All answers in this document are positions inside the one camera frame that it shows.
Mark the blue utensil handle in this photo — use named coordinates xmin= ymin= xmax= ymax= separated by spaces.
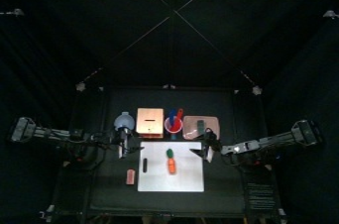
xmin=168 ymin=109 xmax=178 ymax=127

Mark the red white striped toy block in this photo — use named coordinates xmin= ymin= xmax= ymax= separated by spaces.
xmin=126 ymin=168 xmax=136 ymax=185

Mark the white plastic cutting board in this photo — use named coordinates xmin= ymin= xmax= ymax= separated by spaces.
xmin=136 ymin=141 xmax=206 ymax=193

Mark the orange toy carrot green top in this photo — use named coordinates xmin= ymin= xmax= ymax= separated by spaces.
xmin=166 ymin=148 xmax=178 ymax=175

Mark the grey bottle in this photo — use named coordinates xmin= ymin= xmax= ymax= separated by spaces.
xmin=112 ymin=111 xmax=136 ymax=131

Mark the wooden box with slot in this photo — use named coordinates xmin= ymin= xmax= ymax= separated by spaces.
xmin=135 ymin=107 xmax=164 ymax=139

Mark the white text label sticker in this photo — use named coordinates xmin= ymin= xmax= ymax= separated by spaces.
xmin=248 ymin=182 xmax=275 ymax=212

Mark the red plastic cup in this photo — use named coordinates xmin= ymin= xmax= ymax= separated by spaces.
xmin=163 ymin=116 xmax=184 ymax=135

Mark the red utensil handle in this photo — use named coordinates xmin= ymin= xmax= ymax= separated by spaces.
xmin=175 ymin=108 xmax=184 ymax=127

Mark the pink plastic tray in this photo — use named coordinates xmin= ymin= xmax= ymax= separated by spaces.
xmin=182 ymin=115 xmax=222 ymax=141

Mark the dark green segmented block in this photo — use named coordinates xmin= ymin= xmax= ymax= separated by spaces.
xmin=196 ymin=119 xmax=207 ymax=134

